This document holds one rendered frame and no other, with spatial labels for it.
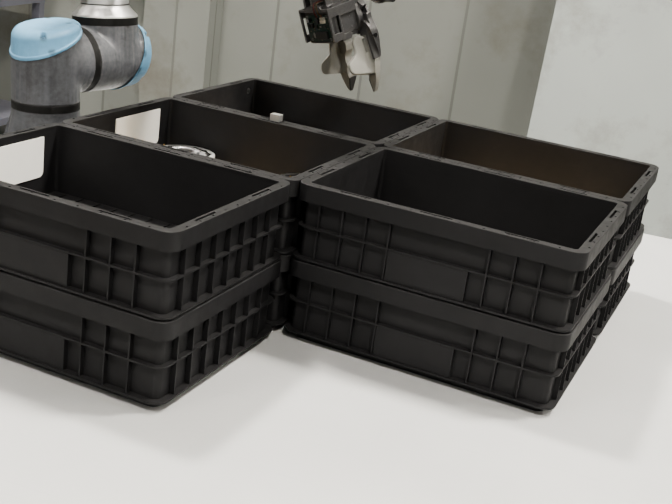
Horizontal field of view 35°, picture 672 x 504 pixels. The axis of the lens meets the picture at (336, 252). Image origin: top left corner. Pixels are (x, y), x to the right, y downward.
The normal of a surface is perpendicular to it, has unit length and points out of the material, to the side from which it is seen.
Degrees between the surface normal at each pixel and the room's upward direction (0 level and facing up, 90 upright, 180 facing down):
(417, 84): 90
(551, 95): 76
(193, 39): 90
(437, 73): 90
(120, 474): 0
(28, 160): 90
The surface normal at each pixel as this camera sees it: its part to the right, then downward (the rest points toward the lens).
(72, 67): 0.81, 0.26
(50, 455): 0.13, -0.93
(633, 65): -0.27, 0.05
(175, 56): -0.31, 0.28
